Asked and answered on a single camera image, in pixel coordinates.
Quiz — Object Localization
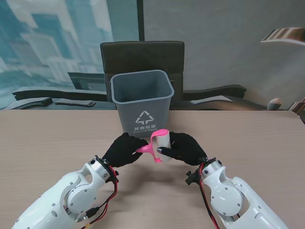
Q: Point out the pink lint roller handle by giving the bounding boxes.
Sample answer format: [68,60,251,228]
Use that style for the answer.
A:
[135,128,170,164]

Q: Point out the red black right arm cable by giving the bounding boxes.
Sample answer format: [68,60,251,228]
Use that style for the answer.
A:
[199,162,221,229]

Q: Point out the black curved desk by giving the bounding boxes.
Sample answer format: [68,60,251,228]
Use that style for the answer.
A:
[4,84,269,111]

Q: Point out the dark paper stack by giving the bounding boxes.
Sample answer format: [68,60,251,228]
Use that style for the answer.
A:
[54,99,96,107]

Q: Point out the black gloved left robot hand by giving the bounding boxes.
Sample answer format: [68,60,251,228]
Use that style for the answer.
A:
[102,133,149,169]

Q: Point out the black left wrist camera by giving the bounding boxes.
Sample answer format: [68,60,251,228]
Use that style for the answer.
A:
[104,167,120,184]

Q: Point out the black office chair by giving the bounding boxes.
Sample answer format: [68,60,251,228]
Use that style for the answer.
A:
[100,41,185,109]

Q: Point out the brown wooden furniture piece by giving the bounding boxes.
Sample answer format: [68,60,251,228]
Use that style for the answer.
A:
[289,101,305,113]

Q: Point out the white lint roller refill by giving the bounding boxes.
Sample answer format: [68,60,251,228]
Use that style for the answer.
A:
[156,132,173,163]

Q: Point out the white paper sheet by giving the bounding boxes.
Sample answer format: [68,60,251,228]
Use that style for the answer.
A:
[190,95,233,105]

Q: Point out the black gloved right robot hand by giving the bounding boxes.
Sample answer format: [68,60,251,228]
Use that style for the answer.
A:
[156,132,210,167]

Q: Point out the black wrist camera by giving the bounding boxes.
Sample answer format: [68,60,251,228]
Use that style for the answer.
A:
[104,167,120,184]
[185,169,200,186]

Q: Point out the brown curved wooden board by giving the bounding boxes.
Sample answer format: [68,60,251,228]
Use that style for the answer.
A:
[260,27,305,46]

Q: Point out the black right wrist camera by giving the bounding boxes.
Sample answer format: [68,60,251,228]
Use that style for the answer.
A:
[185,169,200,186]

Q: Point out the black window post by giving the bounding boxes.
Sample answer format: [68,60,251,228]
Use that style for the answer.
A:
[137,0,145,42]

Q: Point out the grey plastic waste bin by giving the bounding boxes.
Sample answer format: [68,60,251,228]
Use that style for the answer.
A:
[109,69,175,138]

